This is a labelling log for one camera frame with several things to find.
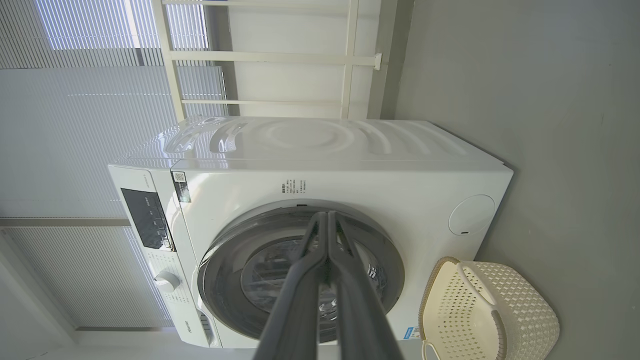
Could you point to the blue energy label sticker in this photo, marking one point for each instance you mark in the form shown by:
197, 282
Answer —
412, 333

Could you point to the white window blind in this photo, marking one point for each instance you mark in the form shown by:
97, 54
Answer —
75, 140
75, 280

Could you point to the small printed text sticker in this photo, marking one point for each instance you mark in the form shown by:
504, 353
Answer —
293, 186

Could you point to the black washing machine display panel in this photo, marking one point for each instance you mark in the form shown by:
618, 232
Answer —
147, 220

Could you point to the round white filter cover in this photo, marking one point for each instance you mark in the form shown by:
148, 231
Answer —
471, 215

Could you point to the white metal rack frame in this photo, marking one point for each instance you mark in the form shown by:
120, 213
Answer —
275, 57

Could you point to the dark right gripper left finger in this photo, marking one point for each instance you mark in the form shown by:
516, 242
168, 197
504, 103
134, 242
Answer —
295, 320

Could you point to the black QR code sticker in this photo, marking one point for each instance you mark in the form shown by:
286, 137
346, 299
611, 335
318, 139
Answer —
181, 187

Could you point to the cream perforated laundry basket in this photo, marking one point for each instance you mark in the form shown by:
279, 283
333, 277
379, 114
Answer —
520, 310

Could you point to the white front-load washing machine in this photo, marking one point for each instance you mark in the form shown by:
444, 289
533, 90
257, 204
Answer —
350, 180

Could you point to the white washing machine dial knob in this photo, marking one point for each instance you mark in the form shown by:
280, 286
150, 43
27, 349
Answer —
166, 281

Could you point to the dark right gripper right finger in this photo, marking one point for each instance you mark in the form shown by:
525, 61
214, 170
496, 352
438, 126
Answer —
365, 320

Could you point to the black round glass washer door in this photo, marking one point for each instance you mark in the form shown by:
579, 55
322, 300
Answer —
225, 280

